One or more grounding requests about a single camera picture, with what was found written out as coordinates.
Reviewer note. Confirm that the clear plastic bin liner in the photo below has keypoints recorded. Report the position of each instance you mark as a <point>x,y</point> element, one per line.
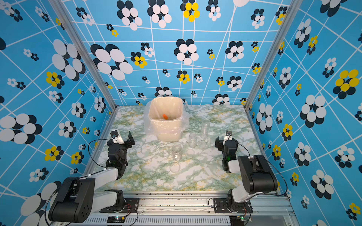
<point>158,118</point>

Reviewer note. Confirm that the green circuit board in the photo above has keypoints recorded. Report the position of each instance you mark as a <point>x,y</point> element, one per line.
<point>237,220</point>
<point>116,219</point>

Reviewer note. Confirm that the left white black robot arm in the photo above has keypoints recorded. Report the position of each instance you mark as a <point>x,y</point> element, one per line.
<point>74,201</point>

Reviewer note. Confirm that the small tea jar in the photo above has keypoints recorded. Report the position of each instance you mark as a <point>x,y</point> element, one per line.
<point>193,140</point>

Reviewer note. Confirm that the right aluminium corner post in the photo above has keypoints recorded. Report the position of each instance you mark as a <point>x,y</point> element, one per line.
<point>291,13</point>

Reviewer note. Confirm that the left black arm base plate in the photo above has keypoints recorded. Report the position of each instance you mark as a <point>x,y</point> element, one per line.
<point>130,206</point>

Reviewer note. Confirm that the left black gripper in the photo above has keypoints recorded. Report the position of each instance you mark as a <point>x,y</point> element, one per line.
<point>128,145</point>

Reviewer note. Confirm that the left green circuit board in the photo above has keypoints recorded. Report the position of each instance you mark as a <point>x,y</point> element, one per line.
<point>116,219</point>

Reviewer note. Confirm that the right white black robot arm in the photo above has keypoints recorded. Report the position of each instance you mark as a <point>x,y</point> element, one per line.
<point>257,177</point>

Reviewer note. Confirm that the cream plastic trash bin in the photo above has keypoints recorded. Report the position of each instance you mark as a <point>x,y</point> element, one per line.
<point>166,117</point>

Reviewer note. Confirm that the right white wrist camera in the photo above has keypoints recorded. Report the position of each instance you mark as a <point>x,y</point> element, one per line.
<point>228,135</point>

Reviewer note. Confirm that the tall clear tea jar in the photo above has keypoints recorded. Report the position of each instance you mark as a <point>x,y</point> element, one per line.
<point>205,126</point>

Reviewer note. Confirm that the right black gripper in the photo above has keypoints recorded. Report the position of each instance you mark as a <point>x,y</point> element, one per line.
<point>220,143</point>

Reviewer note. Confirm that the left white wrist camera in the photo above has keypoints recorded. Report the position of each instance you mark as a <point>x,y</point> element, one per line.
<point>116,138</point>

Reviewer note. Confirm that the aluminium front rail frame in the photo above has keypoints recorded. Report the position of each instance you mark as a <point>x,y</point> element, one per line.
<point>196,209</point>

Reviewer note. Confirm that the right green circuit board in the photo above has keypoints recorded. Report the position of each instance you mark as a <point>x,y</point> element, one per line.
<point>237,220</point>

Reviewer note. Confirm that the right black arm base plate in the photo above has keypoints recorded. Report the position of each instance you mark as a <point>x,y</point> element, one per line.
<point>224,205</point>

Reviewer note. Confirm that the left aluminium corner post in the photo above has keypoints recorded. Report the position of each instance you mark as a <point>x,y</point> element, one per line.
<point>60,10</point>

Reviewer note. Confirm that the aluminium corner post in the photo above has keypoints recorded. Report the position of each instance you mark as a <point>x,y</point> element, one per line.
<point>291,13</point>
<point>60,10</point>

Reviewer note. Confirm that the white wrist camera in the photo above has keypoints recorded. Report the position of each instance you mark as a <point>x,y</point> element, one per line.
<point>228,135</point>
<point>116,138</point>

